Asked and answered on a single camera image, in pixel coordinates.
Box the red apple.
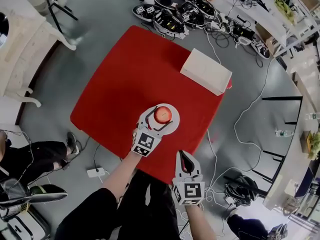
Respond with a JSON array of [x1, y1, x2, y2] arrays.
[[153, 105, 173, 125]]

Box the yellow green flower basket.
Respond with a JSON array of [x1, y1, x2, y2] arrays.
[[300, 130, 320, 160]]

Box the black folding stand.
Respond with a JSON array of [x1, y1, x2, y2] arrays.
[[46, 0, 79, 34]]

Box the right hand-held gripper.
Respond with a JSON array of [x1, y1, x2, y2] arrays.
[[171, 149, 207, 207]]

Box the white floor cable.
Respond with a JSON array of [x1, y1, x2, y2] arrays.
[[205, 57, 276, 210]]

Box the pile of black white rigs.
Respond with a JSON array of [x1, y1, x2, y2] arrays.
[[131, 0, 221, 39]]

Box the white power strip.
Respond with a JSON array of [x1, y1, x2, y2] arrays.
[[86, 166, 106, 178]]

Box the white carved wooden table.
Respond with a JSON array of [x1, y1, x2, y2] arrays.
[[0, 0, 78, 109]]

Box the white appliance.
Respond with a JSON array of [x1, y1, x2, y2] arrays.
[[6, 213, 35, 240]]

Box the tangle of black cables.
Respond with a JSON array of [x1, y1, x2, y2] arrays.
[[203, 8, 267, 69]]

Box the red tablecloth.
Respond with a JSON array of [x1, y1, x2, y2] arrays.
[[69, 25, 234, 185]]

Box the black power cable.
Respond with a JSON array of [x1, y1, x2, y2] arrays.
[[92, 143, 101, 169]]

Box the white cardboard box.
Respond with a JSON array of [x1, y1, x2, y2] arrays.
[[179, 47, 233, 97]]

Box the white table with black legs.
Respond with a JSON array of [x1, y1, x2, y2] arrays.
[[259, 58, 320, 211]]

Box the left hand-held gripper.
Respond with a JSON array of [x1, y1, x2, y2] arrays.
[[131, 105, 174, 158]]

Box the white plate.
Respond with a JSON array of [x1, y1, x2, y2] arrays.
[[143, 103, 181, 136]]

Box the person's right forearm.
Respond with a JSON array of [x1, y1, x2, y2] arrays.
[[184, 201, 216, 240]]

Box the person's black clothing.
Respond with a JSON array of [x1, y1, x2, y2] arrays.
[[54, 168, 181, 240]]

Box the person's left forearm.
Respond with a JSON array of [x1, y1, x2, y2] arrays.
[[100, 150, 144, 206]]

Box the white shelving unit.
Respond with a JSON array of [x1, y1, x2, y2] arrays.
[[243, 0, 320, 69]]

